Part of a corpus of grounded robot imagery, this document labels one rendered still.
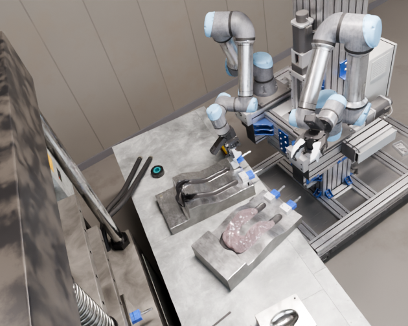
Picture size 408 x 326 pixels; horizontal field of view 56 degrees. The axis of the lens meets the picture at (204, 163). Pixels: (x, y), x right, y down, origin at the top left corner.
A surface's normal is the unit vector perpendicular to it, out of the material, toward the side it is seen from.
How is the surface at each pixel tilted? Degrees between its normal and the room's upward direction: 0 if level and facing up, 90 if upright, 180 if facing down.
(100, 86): 90
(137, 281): 0
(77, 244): 0
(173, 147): 0
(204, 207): 90
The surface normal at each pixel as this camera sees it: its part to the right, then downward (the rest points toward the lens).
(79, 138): 0.51, 0.55
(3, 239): -0.20, -0.66
